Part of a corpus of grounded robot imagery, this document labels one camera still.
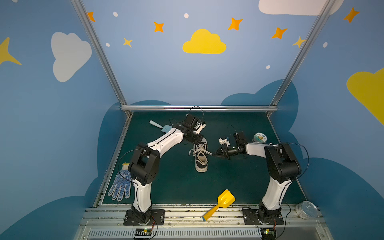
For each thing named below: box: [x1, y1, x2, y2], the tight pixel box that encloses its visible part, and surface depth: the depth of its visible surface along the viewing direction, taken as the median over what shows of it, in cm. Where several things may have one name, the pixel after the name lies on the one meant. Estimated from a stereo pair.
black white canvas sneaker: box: [193, 137, 209, 173], surface depth 92 cm
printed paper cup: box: [253, 132, 267, 144], surface depth 100 cm
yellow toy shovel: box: [202, 189, 236, 222], surface depth 81 cm
